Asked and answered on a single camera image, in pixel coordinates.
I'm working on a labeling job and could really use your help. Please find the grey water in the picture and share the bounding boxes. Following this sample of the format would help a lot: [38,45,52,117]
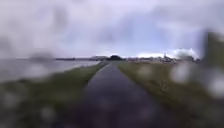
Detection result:
[0,58,101,84]

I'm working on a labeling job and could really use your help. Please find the wide grass field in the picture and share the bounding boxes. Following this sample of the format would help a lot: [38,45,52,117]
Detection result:
[117,61,224,128]

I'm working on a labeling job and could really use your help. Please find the grass verge beside water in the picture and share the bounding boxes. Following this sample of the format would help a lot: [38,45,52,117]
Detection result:
[0,61,109,128]

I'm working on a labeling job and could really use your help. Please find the distant row of buildings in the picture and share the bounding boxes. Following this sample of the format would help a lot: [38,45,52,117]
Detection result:
[125,53,201,64]

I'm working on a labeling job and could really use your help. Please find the dark clump of trees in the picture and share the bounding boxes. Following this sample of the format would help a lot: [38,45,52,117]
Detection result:
[106,54,125,62]

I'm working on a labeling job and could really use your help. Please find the dark wet asphalt path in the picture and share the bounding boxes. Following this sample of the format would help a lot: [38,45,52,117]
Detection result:
[56,63,178,128]

